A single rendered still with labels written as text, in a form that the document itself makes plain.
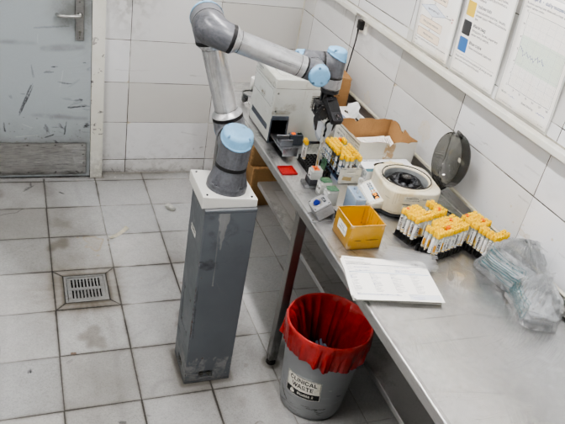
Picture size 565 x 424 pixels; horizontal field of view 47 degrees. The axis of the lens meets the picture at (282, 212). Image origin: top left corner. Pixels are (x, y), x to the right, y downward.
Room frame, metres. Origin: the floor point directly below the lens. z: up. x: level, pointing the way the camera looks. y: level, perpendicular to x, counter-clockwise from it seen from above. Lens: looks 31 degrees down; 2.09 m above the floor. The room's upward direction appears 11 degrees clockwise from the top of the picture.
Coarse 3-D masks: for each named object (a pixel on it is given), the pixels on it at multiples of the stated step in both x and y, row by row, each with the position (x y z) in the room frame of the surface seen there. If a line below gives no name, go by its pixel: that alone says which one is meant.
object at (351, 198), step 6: (348, 186) 2.16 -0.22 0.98; (354, 186) 2.17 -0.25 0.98; (348, 192) 2.15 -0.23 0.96; (354, 192) 2.13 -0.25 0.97; (360, 192) 2.14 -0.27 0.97; (348, 198) 2.14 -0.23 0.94; (354, 198) 2.09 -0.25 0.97; (360, 198) 2.09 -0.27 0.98; (348, 204) 2.12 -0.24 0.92; (354, 204) 2.08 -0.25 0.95; (360, 204) 2.08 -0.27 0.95
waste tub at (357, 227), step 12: (336, 216) 1.99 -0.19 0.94; (348, 216) 2.02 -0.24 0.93; (360, 216) 2.04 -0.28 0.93; (372, 216) 2.01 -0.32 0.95; (336, 228) 1.97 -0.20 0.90; (348, 228) 1.90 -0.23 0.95; (360, 228) 1.89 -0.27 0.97; (372, 228) 1.91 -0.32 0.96; (384, 228) 1.93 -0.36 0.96; (348, 240) 1.88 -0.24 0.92; (360, 240) 1.90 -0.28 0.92; (372, 240) 1.92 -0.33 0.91
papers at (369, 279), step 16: (352, 272) 1.74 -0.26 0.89; (368, 272) 1.76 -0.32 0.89; (384, 272) 1.77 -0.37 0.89; (400, 272) 1.79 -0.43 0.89; (416, 272) 1.81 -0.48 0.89; (352, 288) 1.65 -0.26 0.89; (368, 288) 1.67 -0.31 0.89; (384, 288) 1.68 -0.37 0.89; (400, 288) 1.70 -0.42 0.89; (416, 288) 1.72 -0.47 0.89; (432, 288) 1.74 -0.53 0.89; (432, 304) 1.67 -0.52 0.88
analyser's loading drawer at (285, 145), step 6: (270, 132) 2.64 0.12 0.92; (276, 132) 2.66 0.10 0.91; (276, 138) 2.59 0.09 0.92; (282, 138) 2.57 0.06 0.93; (288, 138) 2.59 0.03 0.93; (276, 144) 2.56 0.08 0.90; (282, 144) 2.53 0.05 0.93; (288, 144) 2.54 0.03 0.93; (282, 150) 2.49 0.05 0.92; (288, 150) 2.48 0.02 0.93; (294, 150) 2.49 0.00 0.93
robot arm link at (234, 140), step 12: (228, 132) 2.07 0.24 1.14; (240, 132) 2.09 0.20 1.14; (252, 132) 2.12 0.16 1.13; (228, 144) 2.04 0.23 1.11; (240, 144) 2.05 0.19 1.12; (252, 144) 2.09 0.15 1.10; (228, 156) 2.04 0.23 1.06; (240, 156) 2.05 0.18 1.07; (228, 168) 2.04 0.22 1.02; (240, 168) 2.05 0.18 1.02
